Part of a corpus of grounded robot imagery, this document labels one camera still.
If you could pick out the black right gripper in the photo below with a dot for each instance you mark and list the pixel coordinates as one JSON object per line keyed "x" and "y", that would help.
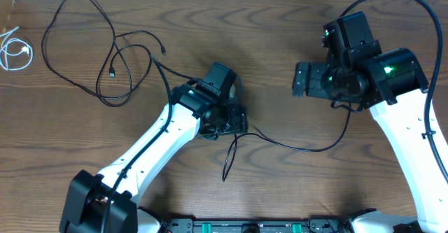
{"x": 316, "y": 71}

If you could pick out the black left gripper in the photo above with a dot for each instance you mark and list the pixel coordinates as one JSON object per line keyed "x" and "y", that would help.
{"x": 241, "y": 119}

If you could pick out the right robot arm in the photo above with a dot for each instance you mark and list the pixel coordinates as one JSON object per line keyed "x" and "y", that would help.
{"x": 393, "y": 87}

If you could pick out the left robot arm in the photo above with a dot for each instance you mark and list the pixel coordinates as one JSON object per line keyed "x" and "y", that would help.
{"x": 109, "y": 201}

